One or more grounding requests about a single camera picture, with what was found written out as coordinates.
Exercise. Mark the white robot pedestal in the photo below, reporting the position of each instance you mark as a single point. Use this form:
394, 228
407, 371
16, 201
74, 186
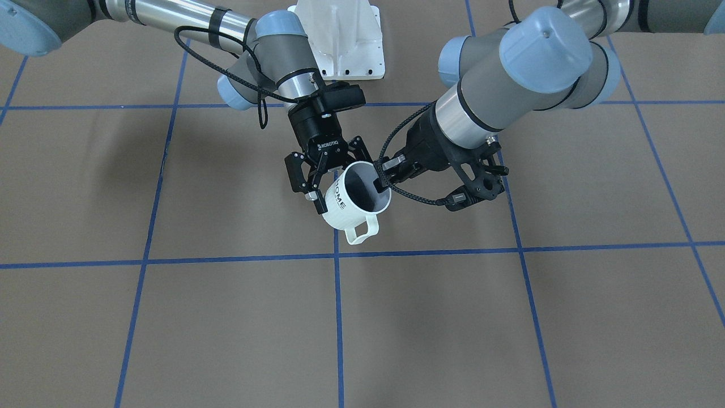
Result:
346, 38

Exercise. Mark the white mug with handle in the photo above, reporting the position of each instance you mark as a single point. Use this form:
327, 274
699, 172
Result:
353, 202

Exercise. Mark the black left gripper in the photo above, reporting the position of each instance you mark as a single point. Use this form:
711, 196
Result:
426, 141

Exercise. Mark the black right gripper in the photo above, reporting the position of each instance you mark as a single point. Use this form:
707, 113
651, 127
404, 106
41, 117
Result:
311, 130

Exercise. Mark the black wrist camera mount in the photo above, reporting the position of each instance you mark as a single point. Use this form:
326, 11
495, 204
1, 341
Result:
479, 171
334, 98

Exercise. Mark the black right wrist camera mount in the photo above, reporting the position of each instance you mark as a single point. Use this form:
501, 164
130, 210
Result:
334, 98

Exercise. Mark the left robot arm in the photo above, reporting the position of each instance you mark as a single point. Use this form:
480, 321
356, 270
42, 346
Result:
547, 60

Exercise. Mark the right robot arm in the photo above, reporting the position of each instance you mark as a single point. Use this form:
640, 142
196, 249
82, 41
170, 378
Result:
258, 59

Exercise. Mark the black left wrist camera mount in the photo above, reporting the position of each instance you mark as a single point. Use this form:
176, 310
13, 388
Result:
479, 171

